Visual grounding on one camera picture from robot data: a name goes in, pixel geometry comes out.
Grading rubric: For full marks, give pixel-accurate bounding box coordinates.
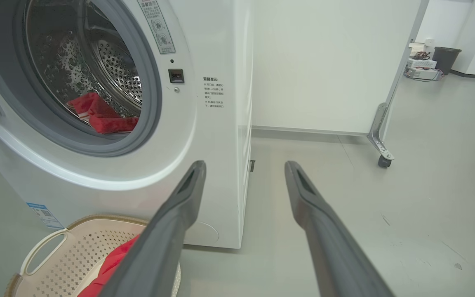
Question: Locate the red garment with striped trim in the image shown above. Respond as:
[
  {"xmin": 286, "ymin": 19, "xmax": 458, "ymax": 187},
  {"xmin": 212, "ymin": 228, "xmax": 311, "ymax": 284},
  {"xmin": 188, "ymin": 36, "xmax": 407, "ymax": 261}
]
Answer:
[{"xmin": 66, "ymin": 92, "xmax": 140, "ymax": 134}]

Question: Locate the grey flat device box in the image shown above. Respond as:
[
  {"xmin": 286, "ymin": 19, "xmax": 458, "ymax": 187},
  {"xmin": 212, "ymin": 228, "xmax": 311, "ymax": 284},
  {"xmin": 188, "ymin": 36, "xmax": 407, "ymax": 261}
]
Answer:
[{"xmin": 404, "ymin": 67, "xmax": 443, "ymax": 81}]

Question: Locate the plain red garment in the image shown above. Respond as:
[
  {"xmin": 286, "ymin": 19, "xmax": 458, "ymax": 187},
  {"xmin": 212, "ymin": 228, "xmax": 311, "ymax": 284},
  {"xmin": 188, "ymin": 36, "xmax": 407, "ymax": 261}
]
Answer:
[{"xmin": 77, "ymin": 235, "xmax": 140, "ymax": 297}]

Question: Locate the grey instruction label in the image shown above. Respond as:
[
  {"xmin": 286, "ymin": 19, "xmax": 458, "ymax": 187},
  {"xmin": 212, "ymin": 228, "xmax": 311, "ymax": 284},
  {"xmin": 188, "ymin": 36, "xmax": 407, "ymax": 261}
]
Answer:
[{"xmin": 137, "ymin": 0, "xmax": 176, "ymax": 54}]

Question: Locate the printed warning text label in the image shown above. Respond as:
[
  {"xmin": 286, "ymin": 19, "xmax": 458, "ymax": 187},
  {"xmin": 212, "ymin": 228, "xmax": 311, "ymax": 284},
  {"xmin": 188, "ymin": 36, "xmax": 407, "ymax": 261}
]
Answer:
[{"xmin": 202, "ymin": 76, "xmax": 226, "ymax": 110}]

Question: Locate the stainless steel washing machine drum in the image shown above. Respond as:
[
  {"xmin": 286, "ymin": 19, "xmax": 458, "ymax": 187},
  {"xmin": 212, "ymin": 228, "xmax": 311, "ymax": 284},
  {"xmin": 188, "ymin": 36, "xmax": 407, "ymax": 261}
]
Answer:
[{"xmin": 23, "ymin": 0, "xmax": 144, "ymax": 134}]

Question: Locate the cream perforated laundry basket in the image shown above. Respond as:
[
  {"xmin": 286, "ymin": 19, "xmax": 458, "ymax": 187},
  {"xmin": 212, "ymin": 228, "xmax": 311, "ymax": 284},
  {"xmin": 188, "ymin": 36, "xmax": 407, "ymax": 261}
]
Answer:
[{"xmin": 5, "ymin": 214, "xmax": 181, "ymax": 297}]

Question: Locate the white partition panel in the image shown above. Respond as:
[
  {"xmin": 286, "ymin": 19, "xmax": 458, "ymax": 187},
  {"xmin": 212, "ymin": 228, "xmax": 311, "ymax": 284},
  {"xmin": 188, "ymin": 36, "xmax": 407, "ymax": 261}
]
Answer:
[{"xmin": 252, "ymin": 0, "xmax": 430, "ymax": 137}]

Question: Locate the black trash bin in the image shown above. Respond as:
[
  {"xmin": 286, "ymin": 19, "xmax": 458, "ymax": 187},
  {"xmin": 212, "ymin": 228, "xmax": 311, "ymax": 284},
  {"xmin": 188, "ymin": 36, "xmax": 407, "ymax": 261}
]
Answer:
[{"xmin": 433, "ymin": 47, "xmax": 462, "ymax": 75}]

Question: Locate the blue energy label sticker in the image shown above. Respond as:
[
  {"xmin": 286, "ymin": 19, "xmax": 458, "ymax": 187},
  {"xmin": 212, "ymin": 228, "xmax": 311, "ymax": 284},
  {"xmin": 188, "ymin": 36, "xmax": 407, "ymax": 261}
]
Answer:
[{"xmin": 26, "ymin": 202, "xmax": 64, "ymax": 229}]

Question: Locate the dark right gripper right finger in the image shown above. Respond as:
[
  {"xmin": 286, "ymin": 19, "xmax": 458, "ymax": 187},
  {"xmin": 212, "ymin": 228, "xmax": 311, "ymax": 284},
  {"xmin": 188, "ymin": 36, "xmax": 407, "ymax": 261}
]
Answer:
[{"xmin": 284, "ymin": 161, "xmax": 395, "ymax": 297}]

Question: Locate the metal leg with caster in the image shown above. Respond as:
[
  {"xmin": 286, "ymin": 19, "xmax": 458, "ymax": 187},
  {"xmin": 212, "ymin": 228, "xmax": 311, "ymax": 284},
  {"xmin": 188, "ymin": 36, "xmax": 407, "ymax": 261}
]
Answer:
[{"xmin": 367, "ymin": 102, "xmax": 395, "ymax": 168}]

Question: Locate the white front-load washing machine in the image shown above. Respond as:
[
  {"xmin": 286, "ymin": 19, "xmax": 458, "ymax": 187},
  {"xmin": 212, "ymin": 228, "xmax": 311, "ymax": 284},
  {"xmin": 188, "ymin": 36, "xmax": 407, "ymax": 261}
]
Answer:
[{"xmin": 0, "ymin": 0, "xmax": 255, "ymax": 249}]

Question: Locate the round drain filter cover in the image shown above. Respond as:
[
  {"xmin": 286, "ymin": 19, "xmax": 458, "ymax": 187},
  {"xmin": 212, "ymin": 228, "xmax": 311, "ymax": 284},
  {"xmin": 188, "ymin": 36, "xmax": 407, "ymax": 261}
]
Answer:
[{"xmin": 184, "ymin": 222, "xmax": 220, "ymax": 245}]

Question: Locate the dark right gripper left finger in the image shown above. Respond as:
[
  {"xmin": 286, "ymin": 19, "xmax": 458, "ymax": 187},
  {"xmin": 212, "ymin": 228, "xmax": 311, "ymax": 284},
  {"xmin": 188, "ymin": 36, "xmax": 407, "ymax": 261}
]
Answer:
[{"xmin": 97, "ymin": 160, "xmax": 207, "ymax": 297}]

